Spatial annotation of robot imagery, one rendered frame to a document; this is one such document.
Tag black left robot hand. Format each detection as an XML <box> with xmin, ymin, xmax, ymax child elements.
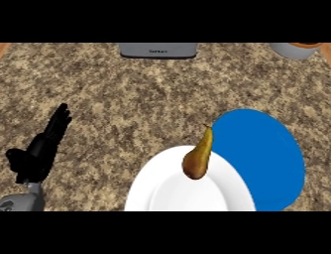
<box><xmin>5</xmin><ymin>102</ymin><xmax>74</xmax><ymax>185</ymax></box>

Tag brown pear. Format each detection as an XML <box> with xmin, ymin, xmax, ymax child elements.
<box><xmin>182</xmin><ymin>124</ymin><xmax>216</xmax><ymax>181</ymax></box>

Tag grey appliance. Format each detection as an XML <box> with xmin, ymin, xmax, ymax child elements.
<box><xmin>118</xmin><ymin>43</ymin><xmax>200</xmax><ymax>60</ymax></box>

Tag grey pot with orange rim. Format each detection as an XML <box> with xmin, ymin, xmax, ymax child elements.
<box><xmin>269</xmin><ymin>43</ymin><xmax>324</xmax><ymax>61</ymax></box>

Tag blue plate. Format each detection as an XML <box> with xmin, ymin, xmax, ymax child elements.
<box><xmin>210</xmin><ymin>108</ymin><xmax>306</xmax><ymax>212</ymax></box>

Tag white plate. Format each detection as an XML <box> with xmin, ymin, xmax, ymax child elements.
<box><xmin>123</xmin><ymin>145</ymin><xmax>257</xmax><ymax>212</ymax></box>

